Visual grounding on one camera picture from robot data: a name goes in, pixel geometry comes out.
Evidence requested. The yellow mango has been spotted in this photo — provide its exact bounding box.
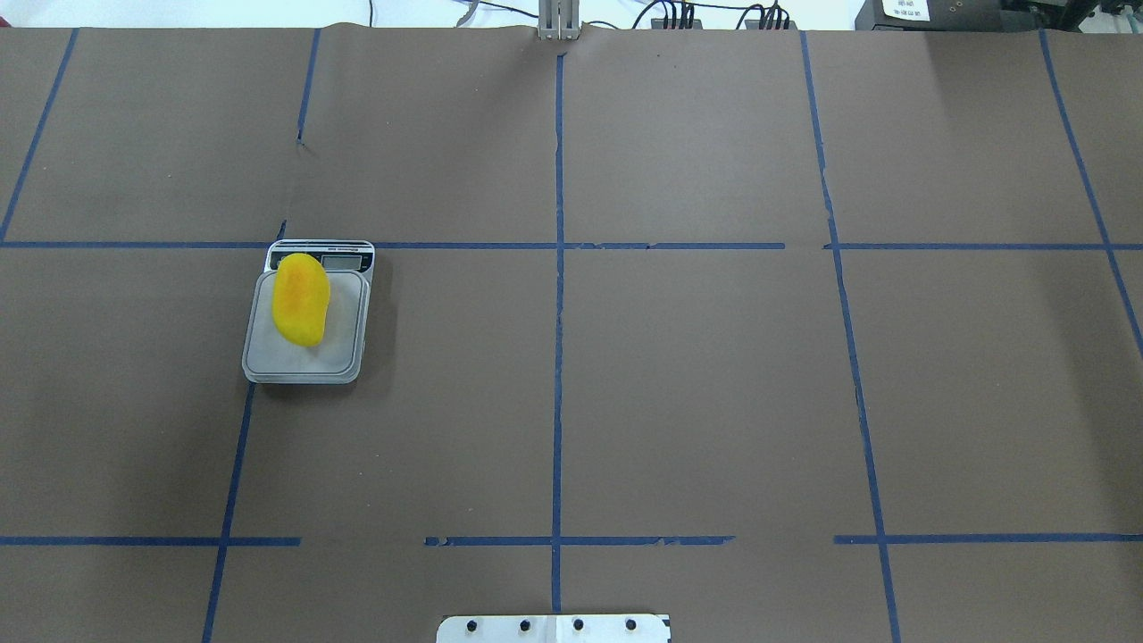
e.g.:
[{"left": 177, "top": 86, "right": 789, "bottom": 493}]
[{"left": 271, "top": 254, "right": 331, "bottom": 347}]

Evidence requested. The brown paper table cover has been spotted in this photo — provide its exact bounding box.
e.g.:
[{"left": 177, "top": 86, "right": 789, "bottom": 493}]
[{"left": 3, "top": 24, "right": 1140, "bottom": 642}]

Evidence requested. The silver digital kitchen scale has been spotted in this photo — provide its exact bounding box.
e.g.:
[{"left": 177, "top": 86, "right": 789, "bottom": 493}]
[{"left": 241, "top": 239, "right": 375, "bottom": 384}]

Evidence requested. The black orange connector box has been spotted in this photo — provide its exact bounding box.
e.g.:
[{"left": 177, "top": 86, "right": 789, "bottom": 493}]
[
  {"left": 632, "top": 1, "right": 697, "bottom": 31},
  {"left": 736, "top": 1, "right": 797, "bottom": 31}
]

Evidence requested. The black computer box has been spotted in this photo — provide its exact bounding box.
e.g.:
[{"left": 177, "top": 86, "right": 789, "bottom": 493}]
[{"left": 854, "top": 1, "right": 1041, "bottom": 33}]

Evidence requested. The aluminium frame post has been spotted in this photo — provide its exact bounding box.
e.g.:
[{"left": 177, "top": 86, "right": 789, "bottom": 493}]
[{"left": 538, "top": 0, "right": 582, "bottom": 41}]

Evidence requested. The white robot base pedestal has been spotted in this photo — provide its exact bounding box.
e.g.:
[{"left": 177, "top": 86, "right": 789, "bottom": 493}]
[{"left": 435, "top": 614, "right": 672, "bottom": 642}]

